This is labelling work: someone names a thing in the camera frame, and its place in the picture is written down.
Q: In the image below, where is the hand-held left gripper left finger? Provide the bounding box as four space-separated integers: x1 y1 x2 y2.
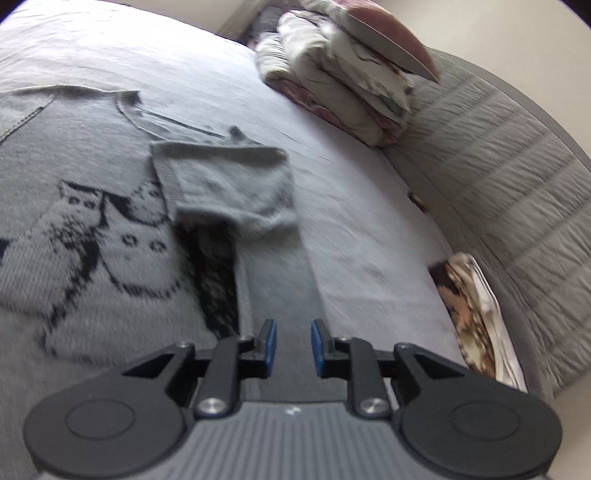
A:
121 319 278 417

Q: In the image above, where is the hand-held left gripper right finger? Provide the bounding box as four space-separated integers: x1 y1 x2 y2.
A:
311 319 478 418

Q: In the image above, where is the grey cat-print sweater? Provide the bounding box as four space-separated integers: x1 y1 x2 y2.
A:
0 83 326 480

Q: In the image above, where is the folded brown floral cloth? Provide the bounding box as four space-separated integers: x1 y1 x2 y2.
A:
428 251 528 393

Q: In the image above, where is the grey quilted headboard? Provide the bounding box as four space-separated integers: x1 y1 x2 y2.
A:
383 48 591 402

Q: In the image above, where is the folded white floral duvet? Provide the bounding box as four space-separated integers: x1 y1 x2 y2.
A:
255 0 416 147

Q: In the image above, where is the grey folded bedding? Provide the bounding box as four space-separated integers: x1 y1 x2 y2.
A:
247 4 282 49

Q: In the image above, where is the pink pillow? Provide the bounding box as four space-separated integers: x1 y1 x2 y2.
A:
323 0 441 85

